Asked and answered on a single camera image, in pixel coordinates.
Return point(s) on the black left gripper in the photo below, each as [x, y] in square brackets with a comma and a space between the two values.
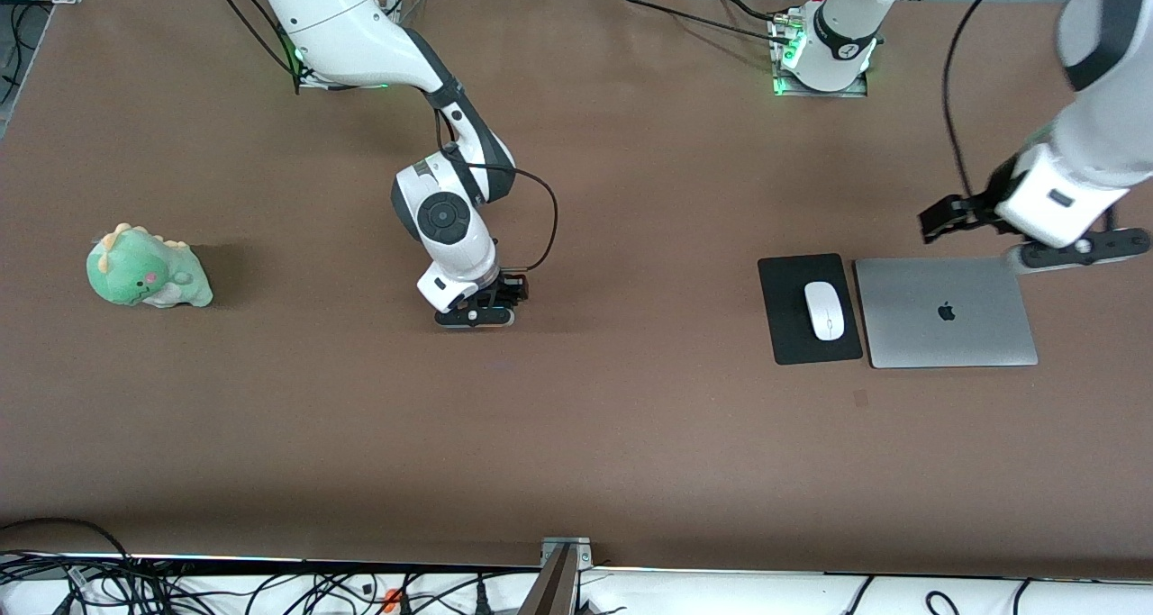
[984, 197]

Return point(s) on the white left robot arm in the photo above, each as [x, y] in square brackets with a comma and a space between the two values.
[1099, 138]

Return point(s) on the white computer mouse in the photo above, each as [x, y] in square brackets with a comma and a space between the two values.
[824, 311]

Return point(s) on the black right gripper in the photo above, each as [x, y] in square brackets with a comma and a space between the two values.
[511, 287]

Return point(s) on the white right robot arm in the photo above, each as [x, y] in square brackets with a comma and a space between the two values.
[342, 21]

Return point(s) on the aluminium camera mount post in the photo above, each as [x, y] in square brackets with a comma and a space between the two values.
[558, 570]

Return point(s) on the black mouse pad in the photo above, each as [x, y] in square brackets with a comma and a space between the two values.
[784, 327]

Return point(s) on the silver laptop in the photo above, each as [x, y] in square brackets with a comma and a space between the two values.
[946, 313]

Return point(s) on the green dinosaur plush toy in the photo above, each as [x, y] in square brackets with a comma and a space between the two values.
[135, 273]

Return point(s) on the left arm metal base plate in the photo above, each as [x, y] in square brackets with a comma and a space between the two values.
[784, 88]

